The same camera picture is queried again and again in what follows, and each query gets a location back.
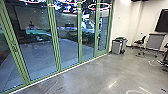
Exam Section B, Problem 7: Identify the black swivel office chair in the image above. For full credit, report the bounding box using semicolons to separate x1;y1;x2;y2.
132;35;148;58

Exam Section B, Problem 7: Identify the green glass door frame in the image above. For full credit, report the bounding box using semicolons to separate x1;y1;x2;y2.
0;0;115;94

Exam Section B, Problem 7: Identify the black wall screen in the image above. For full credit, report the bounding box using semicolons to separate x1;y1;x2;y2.
154;8;168;34

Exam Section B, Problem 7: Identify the black wheeled cart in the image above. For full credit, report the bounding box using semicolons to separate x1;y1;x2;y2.
159;42;168;67

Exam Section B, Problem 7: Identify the grey rolling panel table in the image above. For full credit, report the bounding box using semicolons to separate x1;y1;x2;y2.
145;31;167;52

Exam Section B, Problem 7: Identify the grey indoor trash bin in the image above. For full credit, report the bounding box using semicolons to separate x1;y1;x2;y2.
111;39;123;56

